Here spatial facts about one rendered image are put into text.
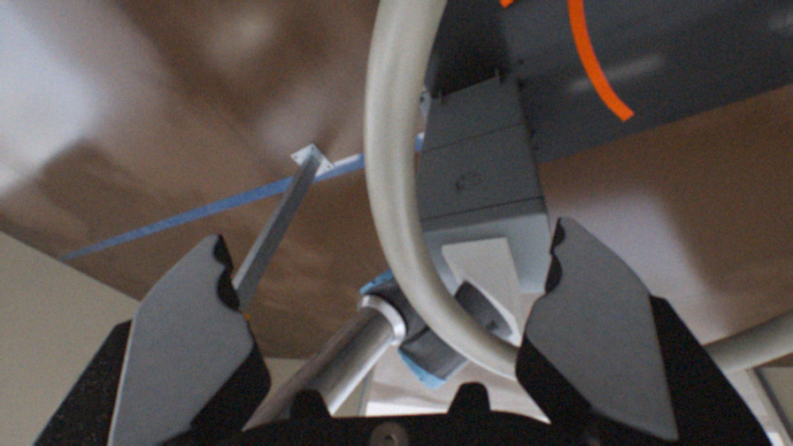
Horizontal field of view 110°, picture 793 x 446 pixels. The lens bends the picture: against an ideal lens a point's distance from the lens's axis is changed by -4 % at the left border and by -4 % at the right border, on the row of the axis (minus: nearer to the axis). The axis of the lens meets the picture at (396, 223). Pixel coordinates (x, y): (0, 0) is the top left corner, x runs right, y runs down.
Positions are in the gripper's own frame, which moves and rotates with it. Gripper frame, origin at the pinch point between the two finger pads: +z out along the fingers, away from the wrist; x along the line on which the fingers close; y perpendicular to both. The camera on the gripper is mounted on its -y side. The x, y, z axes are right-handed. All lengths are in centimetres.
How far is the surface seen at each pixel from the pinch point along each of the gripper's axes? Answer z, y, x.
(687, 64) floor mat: 115, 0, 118
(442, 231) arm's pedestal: 61, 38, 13
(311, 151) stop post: 166, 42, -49
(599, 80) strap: 123, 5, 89
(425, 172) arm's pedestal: 90, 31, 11
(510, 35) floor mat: 125, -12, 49
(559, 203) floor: 148, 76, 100
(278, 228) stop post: 116, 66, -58
